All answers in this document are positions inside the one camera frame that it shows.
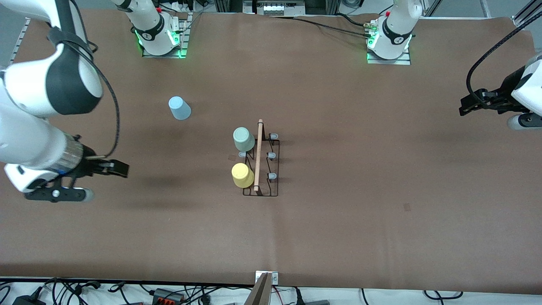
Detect yellow plastic cup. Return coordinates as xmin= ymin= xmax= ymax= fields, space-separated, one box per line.
xmin=231 ymin=163 xmax=255 ymax=189

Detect pale green plastic cup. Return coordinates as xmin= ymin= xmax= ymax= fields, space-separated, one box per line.
xmin=233 ymin=127 xmax=256 ymax=152

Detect black wire cup holder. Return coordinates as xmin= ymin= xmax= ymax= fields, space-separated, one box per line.
xmin=236 ymin=119 xmax=281 ymax=197

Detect light blue plastic cup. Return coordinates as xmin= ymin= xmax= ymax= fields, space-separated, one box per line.
xmin=169 ymin=96 xmax=192 ymax=121

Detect black power adapter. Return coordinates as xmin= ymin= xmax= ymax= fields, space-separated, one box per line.
xmin=13 ymin=294 xmax=47 ymax=305

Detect black box with orange connectors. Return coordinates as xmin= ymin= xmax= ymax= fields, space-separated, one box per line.
xmin=152 ymin=288 xmax=185 ymax=303

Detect brown table cover sheet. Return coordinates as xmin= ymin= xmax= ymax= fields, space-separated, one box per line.
xmin=0 ymin=11 xmax=542 ymax=295

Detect white power strip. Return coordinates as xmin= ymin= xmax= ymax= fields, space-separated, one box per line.
xmin=161 ymin=0 xmax=199 ymax=12

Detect grey device with white connectors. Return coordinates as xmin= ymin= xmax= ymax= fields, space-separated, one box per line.
xmin=243 ymin=0 xmax=305 ymax=17

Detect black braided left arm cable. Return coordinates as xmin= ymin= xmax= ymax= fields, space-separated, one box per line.
xmin=466 ymin=17 xmax=542 ymax=101

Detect aluminium frame rail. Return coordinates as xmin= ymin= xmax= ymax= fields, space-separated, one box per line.
xmin=0 ymin=15 xmax=32 ymax=89
xmin=512 ymin=0 xmax=542 ymax=28

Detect tangled black cables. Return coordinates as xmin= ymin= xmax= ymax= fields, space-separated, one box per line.
xmin=42 ymin=277 xmax=102 ymax=305

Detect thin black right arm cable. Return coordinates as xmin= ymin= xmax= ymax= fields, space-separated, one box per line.
xmin=68 ymin=0 xmax=121 ymax=159

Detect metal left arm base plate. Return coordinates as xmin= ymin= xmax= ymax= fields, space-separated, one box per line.
xmin=367 ymin=46 xmax=412 ymax=65

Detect black cable on table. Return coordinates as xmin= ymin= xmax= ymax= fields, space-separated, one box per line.
xmin=335 ymin=13 xmax=370 ymax=27
xmin=271 ymin=16 xmax=373 ymax=39

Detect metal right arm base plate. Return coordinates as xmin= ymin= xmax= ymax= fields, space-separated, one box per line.
xmin=142 ymin=12 xmax=193 ymax=58

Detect brown pointed post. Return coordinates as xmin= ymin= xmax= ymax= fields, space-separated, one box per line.
xmin=243 ymin=272 xmax=274 ymax=305

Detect small metal bracket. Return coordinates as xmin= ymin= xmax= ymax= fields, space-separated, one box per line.
xmin=255 ymin=271 xmax=279 ymax=285

